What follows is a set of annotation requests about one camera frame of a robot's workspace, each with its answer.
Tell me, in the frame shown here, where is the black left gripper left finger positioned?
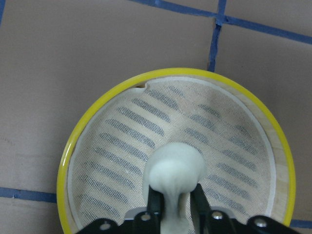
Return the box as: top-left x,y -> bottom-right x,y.
147,186 -> 162,220

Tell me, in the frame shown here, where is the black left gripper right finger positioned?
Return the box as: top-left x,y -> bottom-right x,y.
191,183 -> 211,219

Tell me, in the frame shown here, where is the yellow top steamer layer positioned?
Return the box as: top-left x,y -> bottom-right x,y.
57,68 -> 295,234

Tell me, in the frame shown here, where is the white mesh steamer liner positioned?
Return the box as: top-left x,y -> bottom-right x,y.
67,76 -> 276,230

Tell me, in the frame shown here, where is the white steamed bun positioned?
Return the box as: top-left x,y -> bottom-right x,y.
142,142 -> 207,234

